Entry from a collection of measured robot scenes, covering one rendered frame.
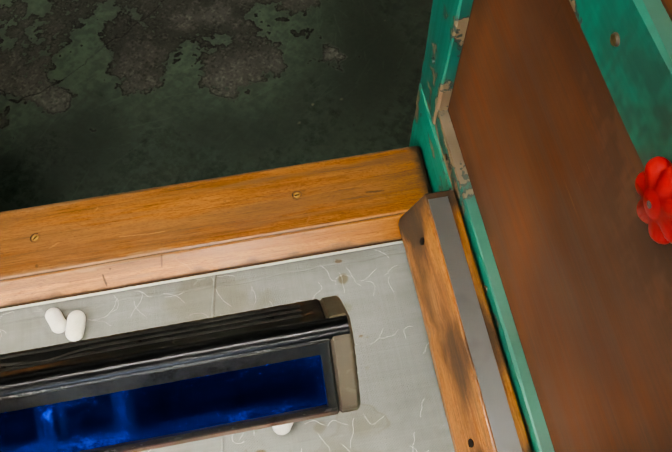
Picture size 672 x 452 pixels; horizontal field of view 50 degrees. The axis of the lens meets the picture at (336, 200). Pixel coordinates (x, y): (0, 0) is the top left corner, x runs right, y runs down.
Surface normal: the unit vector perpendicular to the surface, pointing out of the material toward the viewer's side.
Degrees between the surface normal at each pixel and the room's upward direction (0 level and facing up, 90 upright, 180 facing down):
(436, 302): 67
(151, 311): 0
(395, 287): 0
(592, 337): 90
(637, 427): 90
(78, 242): 0
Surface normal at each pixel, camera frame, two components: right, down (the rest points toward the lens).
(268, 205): 0.00, -0.47
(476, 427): -0.90, -0.04
